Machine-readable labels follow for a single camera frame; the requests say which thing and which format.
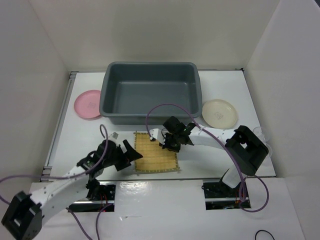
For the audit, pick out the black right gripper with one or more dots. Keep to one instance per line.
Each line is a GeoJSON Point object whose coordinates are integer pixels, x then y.
{"type": "Point", "coordinates": [166, 145]}

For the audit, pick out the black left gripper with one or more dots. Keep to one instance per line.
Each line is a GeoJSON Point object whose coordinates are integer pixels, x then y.
{"type": "Point", "coordinates": [132, 154]}

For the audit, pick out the woven bamboo mat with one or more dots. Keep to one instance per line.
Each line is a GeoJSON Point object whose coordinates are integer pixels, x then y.
{"type": "Point", "coordinates": [155, 159]}

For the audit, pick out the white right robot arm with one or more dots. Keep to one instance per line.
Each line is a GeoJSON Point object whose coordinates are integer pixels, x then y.
{"type": "Point", "coordinates": [246, 150]}

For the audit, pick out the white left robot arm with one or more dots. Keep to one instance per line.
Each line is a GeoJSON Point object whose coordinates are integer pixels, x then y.
{"type": "Point", "coordinates": [28, 212]}

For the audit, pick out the grey plastic bin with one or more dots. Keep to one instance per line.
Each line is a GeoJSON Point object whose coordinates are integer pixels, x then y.
{"type": "Point", "coordinates": [135, 92]}

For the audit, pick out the cream plate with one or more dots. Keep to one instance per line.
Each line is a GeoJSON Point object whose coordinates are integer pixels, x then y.
{"type": "Point", "coordinates": [219, 114]}

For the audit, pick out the pink plate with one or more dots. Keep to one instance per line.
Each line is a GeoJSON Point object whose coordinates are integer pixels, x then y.
{"type": "Point", "coordinates": [87, 105]}

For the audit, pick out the clear plastic cup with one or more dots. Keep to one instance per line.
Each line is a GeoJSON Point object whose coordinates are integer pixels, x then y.
{"type": "Point", "coordinates": [259, 132]}
{"type": "Point", "coordinates": [270, 151]}

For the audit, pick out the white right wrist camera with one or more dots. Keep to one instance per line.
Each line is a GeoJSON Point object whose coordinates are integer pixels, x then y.
{"type": "Point", "coordinates": [157, 135]}

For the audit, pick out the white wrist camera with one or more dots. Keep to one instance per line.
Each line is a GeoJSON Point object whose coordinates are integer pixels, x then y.
{"type": "Point", "coordinates": [113, 137]}
{"type": "Point", "coordinates": [157, 135]}

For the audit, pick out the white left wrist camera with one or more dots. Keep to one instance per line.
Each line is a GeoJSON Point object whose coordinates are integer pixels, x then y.
{"type": "Point", "coordinates": [113, 137]}

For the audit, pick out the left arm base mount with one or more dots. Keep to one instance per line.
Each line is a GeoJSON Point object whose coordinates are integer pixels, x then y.
{"type": "Point", "coordinates": [105, 196]}

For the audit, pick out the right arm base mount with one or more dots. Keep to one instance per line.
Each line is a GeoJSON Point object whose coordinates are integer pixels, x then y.
{"type": "Point", "coordinates": [218, 196]}

